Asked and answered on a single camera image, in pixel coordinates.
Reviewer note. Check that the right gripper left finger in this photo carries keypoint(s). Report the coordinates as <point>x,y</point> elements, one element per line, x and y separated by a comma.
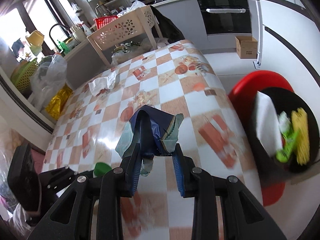
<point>71,215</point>

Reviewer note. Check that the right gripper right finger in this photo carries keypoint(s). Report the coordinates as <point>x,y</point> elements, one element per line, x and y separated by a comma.
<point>243,217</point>

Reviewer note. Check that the green snack bag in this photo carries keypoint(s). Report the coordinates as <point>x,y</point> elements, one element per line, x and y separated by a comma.
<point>289,138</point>

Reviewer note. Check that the yellow corrugated sponge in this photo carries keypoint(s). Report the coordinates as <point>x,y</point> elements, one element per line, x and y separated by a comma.
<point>299,119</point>

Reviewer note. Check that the blue plastic bag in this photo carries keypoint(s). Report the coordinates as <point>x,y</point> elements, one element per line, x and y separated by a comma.
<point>156,131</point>

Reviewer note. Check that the chamomile hand cream tube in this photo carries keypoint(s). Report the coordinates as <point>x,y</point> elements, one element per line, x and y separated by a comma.
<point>101,169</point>

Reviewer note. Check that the white paper towel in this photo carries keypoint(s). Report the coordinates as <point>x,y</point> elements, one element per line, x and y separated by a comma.
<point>266,124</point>

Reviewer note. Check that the black kitchen faucet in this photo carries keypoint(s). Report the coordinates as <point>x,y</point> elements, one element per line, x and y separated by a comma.
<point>59,33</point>

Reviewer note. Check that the red plastic stool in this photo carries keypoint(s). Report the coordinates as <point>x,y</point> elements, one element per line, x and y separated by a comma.
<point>242,98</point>

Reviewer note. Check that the gold foil bag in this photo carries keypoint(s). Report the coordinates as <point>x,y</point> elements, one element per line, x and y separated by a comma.
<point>57,103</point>

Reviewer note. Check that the clear plastic bag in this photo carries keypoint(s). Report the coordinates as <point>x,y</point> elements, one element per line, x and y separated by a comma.
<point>47,80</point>

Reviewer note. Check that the green plastic basket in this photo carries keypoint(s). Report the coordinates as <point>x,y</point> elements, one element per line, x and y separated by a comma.
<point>20,77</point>

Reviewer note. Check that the crumpled white paper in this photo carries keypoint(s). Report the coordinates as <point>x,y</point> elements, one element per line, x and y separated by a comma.
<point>101,83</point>

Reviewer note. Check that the yellow plastic cup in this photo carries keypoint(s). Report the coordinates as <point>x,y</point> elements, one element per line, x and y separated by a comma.
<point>36,38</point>

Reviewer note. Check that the checkered tablecloth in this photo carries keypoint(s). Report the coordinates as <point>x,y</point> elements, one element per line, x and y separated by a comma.
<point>186,104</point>

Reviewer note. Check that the vegetables in plastic bag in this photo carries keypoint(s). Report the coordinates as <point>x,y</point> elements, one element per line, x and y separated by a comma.
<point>130,50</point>

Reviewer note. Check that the cardboard box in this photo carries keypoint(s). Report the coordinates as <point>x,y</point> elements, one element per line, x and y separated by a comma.
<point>246,47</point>

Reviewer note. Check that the red plastic basket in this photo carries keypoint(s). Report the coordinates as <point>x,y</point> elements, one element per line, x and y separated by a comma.
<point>102,21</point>

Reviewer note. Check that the white refrigerator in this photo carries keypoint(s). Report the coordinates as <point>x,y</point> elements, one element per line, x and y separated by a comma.
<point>280,21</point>

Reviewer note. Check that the beige plastic chair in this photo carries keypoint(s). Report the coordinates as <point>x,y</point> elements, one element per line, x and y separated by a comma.
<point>130,25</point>

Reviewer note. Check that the black jacket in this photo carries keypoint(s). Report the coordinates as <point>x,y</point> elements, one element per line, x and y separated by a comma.
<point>167,27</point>

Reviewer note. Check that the black built-in oven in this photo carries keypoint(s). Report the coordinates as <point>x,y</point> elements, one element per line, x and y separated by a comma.
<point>225,16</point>

